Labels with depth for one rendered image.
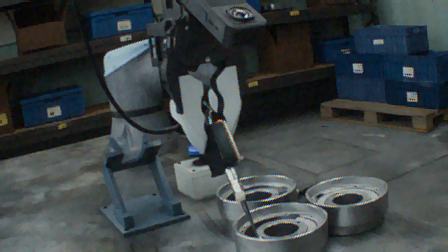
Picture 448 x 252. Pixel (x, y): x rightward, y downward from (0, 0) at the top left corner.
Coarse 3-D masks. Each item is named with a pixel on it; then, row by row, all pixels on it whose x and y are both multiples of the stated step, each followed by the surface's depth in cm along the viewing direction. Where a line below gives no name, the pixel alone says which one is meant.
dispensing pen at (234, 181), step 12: (204, 108) 61; (216, 132) 59; (216, 144) 58; (228, 144) 59; (216, 156) 59; (228, 156) 58; (216, 168) 59; (228, 168) 59; (228, 180) 59; (240, 180) 59; (240, 192) 58; (252, 228) 57
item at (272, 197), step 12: (252, 180) 75; (264, 180) 75; (276, 180) 74; (288, 180) 73; (216, 192) 71; (228, 192) 74; (252, 192) 73; (264, 192) 72; (276, 192) 71; (288, 192) 67; (228, 204) 67; (240, 204) 66; (252, 204) 66; (264, 204) 66; (228, 216) 68
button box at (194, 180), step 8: (192, 160) 86; (176, 168) 85; (184, 168) 82; (192, 168) 82; (200, 168) 81; (208, 168) 81; (176, 176) 86; (184, 176) 83; (192, 176) 80; (200, 176) 80; (208, 176) 81; (224, 176) 82; (184, 184) 83; (192, 184) 80; (200, 184) 81; (208, 184) 81; (216, 184) 82; (184, 192) 84; (192, 192) 81; (200, 192) 81; (208, 192) 81
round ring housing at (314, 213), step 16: (256, 208) 63; (272, 208) 64; (288, 208) 63; (304, 208) 62; (320, 208) 60; (240, 224) 61; (272, 224) 61; (288, 224) 61; (304, 224) 59; (320, 224) 56; (240, 240) 56; (256, 240) 55; (272, 240) 54; (288, 240) 54; (304, 240) 54; (320, 240) 56
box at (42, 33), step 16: (64, 0) 397; (16, 16) 398; (32, 16) 405; (48, 16) 411; (64, 16) 384; (16, 32) 376; (32, 32) 371; (48, 32) 377; (64, 32) 383; (32, 48) 372; (48, 48) 381
